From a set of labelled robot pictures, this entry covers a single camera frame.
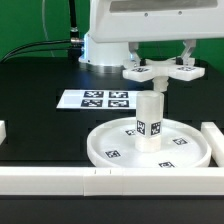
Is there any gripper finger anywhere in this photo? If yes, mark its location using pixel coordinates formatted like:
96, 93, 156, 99
176, 39, 196, 66
129, 42, 145, 67

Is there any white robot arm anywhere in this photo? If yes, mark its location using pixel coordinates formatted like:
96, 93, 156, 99
80, 0, 224, 71

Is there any white right rail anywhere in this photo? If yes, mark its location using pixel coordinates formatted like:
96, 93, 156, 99
201, 122, 224, 168

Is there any white round table top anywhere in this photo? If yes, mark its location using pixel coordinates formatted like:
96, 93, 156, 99
87, 117, 211, 168

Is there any white left rail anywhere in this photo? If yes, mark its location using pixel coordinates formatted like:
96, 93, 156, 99
0, 120, 6, 145

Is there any black cable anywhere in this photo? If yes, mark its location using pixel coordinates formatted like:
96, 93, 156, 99
0, 0, 84, 64

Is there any white marker tag sheet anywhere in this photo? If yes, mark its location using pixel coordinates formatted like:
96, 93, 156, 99
57, 90, 137, 110

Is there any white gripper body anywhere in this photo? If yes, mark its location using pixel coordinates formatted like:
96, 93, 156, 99
89, 0, 224, 43

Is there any white rail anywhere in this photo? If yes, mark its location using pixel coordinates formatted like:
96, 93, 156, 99
0, 120, 6, 145
0, 167, 224, 196
201, 122, 224, 168

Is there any white cross-shaped table base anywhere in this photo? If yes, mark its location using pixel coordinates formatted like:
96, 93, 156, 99
123, 58, 205, 92

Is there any white front rail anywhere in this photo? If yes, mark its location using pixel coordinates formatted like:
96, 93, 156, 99
0, 167, 224, 196

